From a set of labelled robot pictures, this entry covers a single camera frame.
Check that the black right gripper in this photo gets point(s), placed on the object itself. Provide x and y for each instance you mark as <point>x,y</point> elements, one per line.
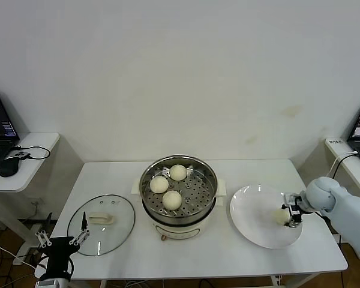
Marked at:
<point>304,207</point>

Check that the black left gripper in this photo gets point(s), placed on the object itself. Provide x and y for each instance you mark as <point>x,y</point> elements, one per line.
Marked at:
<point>60,255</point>

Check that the white steamed baozi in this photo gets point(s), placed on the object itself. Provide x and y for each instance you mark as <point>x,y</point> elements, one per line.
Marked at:
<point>280,216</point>
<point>172,200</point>
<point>178,172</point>
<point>159,184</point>

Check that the round glass pot lid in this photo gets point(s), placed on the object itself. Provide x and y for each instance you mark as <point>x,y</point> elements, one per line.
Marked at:
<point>103,218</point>

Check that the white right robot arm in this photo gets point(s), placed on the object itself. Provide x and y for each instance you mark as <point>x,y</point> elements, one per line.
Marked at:
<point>348,210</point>

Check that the perforated steel steamer basket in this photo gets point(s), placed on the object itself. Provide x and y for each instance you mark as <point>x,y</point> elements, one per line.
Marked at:
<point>198,192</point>

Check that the round white plate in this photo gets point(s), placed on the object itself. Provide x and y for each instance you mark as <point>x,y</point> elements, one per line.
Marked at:
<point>252,210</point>

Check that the white side desk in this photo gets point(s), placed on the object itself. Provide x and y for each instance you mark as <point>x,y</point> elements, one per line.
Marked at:
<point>351,168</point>
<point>33,156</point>

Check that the small white desk label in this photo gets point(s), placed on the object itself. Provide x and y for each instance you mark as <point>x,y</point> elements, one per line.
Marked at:
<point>335,142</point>

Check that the black computer mouse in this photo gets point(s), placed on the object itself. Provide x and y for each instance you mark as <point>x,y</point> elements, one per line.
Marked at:
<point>9,167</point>

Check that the small black usb hub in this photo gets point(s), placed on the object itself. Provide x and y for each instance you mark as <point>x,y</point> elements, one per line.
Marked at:
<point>21,154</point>

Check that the cream electric cooking pot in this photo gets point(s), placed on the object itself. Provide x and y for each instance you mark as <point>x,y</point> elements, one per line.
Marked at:
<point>177,232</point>

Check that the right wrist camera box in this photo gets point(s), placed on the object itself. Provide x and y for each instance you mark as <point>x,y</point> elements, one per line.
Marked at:
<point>294,212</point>

